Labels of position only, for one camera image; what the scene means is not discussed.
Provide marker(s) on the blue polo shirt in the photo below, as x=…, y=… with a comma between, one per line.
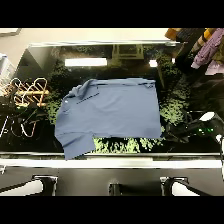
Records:
x=113, y=110

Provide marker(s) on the purple garment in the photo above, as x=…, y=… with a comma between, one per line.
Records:
x=208, y=50

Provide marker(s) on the heap of clothes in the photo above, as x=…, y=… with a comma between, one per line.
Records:
x=186, y=35

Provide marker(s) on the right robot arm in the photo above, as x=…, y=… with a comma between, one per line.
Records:
x=208, y=116

